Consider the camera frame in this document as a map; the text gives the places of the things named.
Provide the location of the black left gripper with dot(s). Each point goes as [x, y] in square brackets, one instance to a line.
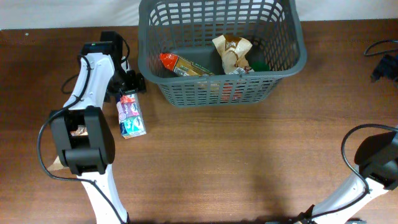
[138, 82]

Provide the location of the colourful Kleenex tissue multipack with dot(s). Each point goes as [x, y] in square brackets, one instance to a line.
[130, 117]

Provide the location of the orange spaghetti pasta packet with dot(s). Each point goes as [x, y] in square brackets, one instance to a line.
[183, 67]

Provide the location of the beige brown snack pouch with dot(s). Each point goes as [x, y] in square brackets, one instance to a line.
[57, 165]

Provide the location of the grey plastic lattice basket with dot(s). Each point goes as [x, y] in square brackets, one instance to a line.
[187, 29]

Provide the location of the white brown snack bag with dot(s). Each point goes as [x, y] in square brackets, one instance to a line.
[232, 51]

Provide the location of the green lidded small jar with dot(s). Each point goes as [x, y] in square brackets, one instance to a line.
[260, 67]

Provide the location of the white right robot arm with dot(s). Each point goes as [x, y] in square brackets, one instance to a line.
[373, 174]

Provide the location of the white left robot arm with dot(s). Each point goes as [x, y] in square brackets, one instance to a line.
[83, 139]

